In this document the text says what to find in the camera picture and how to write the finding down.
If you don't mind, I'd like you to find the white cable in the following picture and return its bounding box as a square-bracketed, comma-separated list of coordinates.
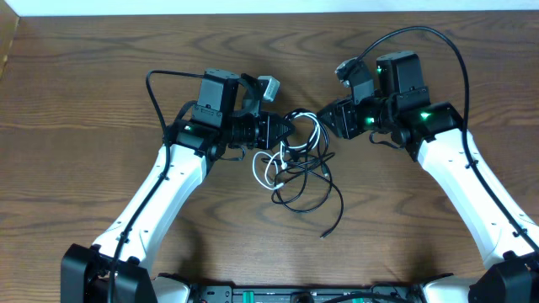
[251, 111, 322, 191]

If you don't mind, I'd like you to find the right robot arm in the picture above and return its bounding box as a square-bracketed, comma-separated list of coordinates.
[318, 51, 538, 302]

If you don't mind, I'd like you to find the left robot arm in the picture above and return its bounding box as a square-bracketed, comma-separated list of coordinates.
[60, 68, 295, 302]

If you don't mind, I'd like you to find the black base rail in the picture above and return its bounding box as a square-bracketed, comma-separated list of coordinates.
[187, 283, 425, 303]

